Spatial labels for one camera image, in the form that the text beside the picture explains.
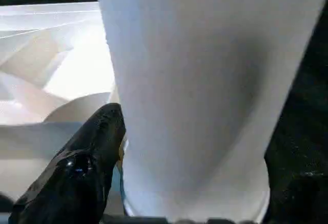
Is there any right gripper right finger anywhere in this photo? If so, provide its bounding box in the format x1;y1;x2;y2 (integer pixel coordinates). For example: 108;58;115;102
263;105;328;224

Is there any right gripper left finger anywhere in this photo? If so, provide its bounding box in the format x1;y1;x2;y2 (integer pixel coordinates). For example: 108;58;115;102
8;102;127;224

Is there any white plastic table top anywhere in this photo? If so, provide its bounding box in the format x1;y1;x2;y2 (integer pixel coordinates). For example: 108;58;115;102
0;2;129;210

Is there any white plastic table leg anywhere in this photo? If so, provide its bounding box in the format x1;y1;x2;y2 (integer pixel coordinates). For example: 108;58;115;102
93;0;328;224

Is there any black plastic mat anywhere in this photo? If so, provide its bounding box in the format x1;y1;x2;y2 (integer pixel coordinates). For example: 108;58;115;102
0;0;328;224

